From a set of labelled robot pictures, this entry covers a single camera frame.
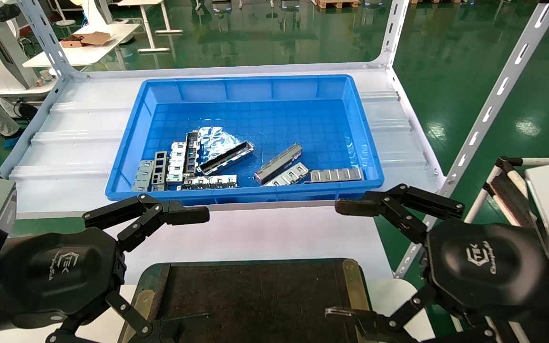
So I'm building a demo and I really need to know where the long dark metal channel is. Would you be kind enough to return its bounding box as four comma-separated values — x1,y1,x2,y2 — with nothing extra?
196,141,255,176

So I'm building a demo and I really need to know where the white table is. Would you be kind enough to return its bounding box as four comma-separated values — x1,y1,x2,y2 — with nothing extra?
22,22,141,69

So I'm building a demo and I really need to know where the white pipe rack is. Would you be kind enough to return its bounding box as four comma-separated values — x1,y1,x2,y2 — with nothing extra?
464,156,549,230

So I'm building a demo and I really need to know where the crinkled silver plastic bag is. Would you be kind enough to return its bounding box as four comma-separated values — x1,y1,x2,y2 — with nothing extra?
197,126,243,165

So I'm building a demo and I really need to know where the dark rectangular metal frame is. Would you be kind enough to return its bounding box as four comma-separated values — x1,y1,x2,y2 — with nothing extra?
152,151,168,192

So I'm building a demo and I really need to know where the dark slotted metal bracket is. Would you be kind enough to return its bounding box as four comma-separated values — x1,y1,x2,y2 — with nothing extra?
183,131,202,177

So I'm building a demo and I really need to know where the white desk with legs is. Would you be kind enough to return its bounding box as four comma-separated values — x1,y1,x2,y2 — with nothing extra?
112,0,184,54

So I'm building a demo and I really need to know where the white slotted shelf post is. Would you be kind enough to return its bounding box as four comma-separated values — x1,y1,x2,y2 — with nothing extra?
376,0,411,68
16,0,74,80
393,0,549,280

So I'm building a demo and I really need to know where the grey metal channel part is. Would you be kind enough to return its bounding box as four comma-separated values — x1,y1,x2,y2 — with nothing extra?
254,142,304,185

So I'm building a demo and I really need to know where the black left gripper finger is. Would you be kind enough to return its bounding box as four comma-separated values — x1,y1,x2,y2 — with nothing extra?
83,193,210,253

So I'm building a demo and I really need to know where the white perforated metal plate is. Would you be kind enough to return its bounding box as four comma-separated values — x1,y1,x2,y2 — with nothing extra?
166,141,188,184

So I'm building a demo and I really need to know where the black felt-lined container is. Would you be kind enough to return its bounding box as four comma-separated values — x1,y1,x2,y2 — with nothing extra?
118,258,376,343

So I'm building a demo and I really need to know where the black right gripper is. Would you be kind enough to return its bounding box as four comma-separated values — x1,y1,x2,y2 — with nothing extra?
325,183,549,343

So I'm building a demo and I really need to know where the open cardboard box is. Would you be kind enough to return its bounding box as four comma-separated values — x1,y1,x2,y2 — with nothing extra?
60,31,113,49

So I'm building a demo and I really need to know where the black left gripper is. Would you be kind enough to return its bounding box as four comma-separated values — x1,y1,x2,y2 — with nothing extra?
0,226,185,343

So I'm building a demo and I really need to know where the wooden pallet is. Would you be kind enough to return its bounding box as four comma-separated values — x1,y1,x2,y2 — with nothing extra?
312,0,359,10

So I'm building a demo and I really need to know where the silver slotted metal strip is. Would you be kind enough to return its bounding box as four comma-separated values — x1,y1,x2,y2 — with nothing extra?
263,162,310,187
309,167,364,184
177,174,238,191

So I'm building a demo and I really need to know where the light grey perforated metal plate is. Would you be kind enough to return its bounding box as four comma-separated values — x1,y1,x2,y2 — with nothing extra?
132,160,155,192

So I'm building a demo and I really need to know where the blue plastic bin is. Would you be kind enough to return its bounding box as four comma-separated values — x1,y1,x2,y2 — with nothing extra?
105,75,384,206

